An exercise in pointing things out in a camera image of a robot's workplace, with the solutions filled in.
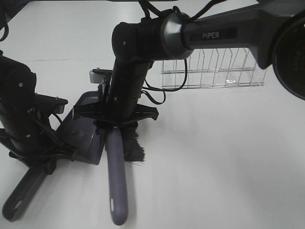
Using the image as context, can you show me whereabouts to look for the purple plastic dustpan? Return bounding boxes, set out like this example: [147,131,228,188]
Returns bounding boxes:
[0,94,102,222]

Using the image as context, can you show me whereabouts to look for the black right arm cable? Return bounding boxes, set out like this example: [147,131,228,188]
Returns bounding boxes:
[138,0,215,105]

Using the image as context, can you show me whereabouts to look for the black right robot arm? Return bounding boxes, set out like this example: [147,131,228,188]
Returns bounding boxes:
[72,0,305,126]

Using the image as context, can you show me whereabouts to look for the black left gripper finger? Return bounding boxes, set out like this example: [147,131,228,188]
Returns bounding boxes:
[44,158,57,175]

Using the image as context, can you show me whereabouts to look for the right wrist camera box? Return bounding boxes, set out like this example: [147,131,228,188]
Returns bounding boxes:
[89,68,112,84]

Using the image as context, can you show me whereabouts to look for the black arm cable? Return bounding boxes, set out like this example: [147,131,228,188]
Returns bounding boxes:
[28,107,74,153]
[138,0,215,105]

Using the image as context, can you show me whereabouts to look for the purple hand brush black bristles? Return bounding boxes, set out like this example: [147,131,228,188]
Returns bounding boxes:
[97,126,145,226]

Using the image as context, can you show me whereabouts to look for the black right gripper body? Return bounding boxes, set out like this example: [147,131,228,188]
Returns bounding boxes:
[72,94,159,128]

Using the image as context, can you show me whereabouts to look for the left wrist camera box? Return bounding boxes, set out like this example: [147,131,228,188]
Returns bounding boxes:
[35,94,68,114]

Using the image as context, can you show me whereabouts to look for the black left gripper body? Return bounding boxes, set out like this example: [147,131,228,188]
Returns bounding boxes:
[0,127,77,167]

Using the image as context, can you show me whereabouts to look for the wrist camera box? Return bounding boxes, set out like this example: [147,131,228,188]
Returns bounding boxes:
[35,94,68,114]
[89,68,112,84]

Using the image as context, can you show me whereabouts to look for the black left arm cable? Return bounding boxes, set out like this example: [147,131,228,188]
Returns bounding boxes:
[28,107,74,153]

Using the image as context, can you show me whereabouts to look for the chrome wire dish rack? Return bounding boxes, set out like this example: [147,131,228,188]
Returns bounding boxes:
[161,48,266,89]

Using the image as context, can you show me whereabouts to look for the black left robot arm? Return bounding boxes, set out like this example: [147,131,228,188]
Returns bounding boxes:
[0,55,75,175]

